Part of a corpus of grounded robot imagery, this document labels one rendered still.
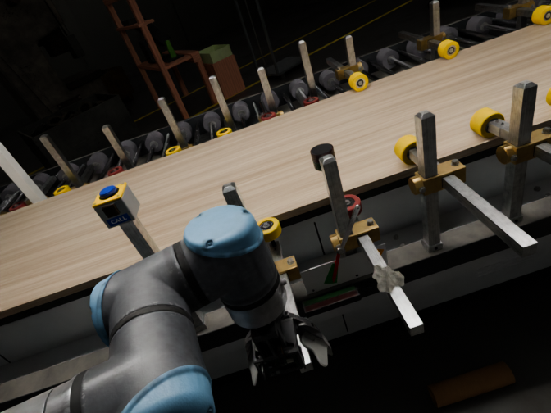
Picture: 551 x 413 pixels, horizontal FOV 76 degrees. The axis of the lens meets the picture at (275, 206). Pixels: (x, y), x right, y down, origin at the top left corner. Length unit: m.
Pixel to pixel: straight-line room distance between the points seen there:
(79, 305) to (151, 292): 1.05
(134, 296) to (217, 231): 0.12
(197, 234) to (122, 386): 0.18
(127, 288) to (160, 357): 0.11
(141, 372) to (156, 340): 0.03
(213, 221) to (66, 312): 1.11
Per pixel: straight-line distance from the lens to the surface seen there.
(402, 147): 1.16
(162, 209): 1.42
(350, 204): 1.06
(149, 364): 0.36
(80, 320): 1.53
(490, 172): 1.44
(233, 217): 0.44
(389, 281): 0.89
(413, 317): 0.83
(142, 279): 0.45
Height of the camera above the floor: 1.55
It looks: 34 degrees down
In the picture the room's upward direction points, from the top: 21 degrees counter-clockwise
